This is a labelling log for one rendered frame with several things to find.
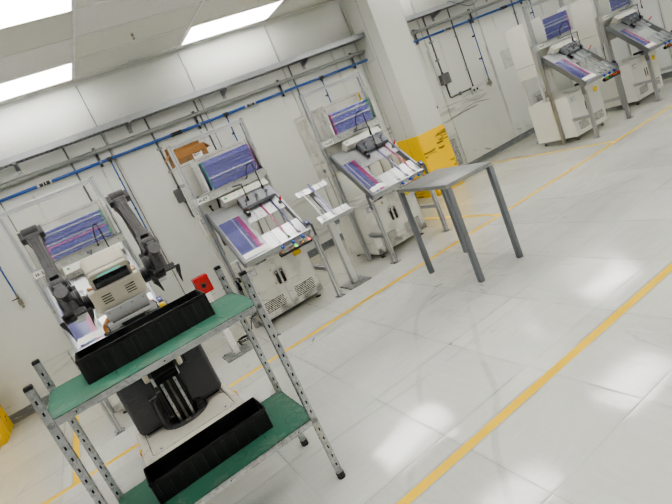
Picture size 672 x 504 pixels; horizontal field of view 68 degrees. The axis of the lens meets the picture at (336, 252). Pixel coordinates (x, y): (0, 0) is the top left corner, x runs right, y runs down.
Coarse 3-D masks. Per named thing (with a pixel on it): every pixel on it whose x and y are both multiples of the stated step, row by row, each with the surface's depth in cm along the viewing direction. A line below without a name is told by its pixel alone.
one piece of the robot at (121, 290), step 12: (132, 276) 264; (144, 276) 268; (108, 288) 259; (120, 288) 262; (132, 288) 265; (144, 288) 268; (84, 300) 255; (96, 300) 257; (108, 300) 260; (120, 300) 263; (180, 360) 276
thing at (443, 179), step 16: (432, 176) 414; (448, 176) 386; (464, 176) 366; (496, 176) 378; (400, 192) 420; (448, 192) 362; (496, 192) 380; (448, 208) 444; (464, 224) 369; (512, 224) 387; (416, 240) 434; (464, 240) 372; (512, 240) 390; (432, 272) 439; (480, 272) 378
